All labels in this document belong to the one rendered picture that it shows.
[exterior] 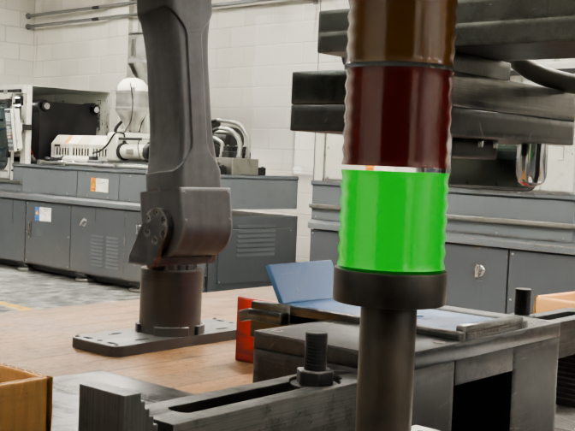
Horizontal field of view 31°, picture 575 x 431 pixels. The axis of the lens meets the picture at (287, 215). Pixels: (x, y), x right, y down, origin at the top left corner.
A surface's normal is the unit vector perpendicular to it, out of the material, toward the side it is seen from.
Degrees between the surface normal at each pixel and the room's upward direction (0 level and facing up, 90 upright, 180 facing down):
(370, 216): 76
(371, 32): 104
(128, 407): 90
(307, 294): 60
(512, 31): 90
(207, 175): 82
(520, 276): 90
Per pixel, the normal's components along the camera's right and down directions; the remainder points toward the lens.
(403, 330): 0.45, 0.07
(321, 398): 0.76, 0.07
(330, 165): -0.70, 0.01
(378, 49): -0.48, 0.27
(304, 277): 0.68, -0.44
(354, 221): -0.77, 0.25
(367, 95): -0.57, -0.22
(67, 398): 0.04, -1.00
